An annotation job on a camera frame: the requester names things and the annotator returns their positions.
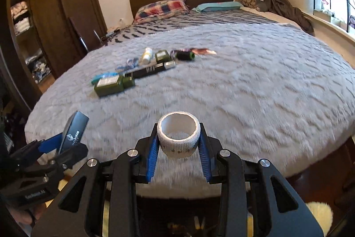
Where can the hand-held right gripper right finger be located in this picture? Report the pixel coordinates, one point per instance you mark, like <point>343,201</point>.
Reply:
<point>205,160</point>

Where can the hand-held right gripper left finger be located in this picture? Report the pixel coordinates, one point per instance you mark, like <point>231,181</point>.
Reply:
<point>152,155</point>

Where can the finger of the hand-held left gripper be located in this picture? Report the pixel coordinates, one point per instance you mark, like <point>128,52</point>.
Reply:
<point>72,153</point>
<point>51,144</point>

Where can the dark blue packet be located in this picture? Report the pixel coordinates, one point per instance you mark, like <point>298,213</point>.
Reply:
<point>73,128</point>

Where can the white tape roll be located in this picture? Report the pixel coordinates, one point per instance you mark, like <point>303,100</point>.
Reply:
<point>177,147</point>

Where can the large green box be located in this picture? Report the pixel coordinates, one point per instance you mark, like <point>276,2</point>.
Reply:
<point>109,87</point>

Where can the small plain green box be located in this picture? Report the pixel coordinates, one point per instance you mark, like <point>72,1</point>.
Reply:
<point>129,82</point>

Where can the teal packet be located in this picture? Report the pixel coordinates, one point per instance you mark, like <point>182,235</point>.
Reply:
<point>103,77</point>

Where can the black tube with silver cap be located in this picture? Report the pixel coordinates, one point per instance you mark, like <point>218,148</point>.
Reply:
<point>149,70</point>

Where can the white bottle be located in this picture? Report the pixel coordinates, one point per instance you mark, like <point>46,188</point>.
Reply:
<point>145,57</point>

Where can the small labelled green box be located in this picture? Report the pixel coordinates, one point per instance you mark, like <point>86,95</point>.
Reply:
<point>162,57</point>

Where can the purple wrapper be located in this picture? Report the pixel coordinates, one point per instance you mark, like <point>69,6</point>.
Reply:
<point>174,53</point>

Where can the black roll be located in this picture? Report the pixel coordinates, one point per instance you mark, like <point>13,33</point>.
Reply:
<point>185,55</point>

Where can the copper foil wrapper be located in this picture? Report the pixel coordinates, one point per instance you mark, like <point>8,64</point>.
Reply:
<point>206,51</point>

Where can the person's left hand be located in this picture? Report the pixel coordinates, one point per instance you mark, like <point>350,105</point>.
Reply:
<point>26,216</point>

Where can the grey fluffy blanket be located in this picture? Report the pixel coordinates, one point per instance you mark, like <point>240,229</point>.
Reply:
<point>249,92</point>

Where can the dark chair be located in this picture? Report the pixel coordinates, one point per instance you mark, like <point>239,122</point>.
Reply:
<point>80,37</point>

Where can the folded clothes stack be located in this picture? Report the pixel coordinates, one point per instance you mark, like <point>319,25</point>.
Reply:
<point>22,23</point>

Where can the cream fluffy rug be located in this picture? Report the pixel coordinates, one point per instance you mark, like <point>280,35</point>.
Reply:
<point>319,214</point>

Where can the wooden wardrobe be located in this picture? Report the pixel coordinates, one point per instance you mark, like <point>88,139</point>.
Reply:
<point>69,9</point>

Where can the dark patterned blanket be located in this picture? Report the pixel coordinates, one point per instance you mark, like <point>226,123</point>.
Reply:
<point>208,19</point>

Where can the plaid pillow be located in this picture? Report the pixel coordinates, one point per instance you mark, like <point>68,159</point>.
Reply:
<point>162,9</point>

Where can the teal pillow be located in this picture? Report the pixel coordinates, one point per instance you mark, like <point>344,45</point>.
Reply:
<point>219,6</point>

